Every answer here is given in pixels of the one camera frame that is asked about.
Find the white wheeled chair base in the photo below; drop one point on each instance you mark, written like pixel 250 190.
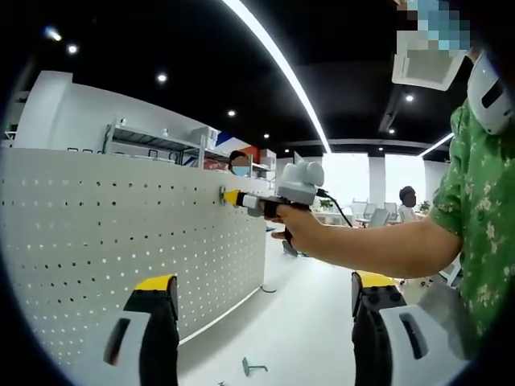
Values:
pixel 450 273

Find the potted green plant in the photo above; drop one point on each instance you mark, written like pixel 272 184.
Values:
pixel 326 204

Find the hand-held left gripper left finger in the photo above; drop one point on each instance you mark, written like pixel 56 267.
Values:
pixel 128 350

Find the grey curved plastic stand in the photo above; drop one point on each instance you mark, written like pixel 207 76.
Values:
pixel 289 249

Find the long ceiling light strip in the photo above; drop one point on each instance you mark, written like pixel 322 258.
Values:
pixel 283 66

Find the white storage box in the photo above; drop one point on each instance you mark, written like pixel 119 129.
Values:
pixel 207 136

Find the white mesh office chair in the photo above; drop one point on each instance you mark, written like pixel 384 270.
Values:
pixel 442 317

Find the person's right hand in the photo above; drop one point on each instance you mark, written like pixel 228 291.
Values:
pixel 306 229

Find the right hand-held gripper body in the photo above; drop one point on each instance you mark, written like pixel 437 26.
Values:
pixel 297 189

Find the person in green shirt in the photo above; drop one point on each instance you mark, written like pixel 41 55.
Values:
pixel 483 225

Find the white worn device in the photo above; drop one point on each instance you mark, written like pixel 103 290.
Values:
pixel 489 100

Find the short ceiling light strip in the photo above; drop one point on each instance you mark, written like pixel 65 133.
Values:
pixel 438 144

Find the ceiling air conditioner cassette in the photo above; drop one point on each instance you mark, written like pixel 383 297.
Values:
pixel 426 72

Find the grey office chair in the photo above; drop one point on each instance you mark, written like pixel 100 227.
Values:
pixel 380 217

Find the white perforated mounting plate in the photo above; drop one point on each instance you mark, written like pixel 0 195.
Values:
pixel 120 165

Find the round ceiling downlights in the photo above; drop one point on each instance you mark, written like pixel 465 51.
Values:
pixel 161 77

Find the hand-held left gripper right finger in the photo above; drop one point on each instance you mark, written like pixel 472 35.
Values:
pixel 402 350

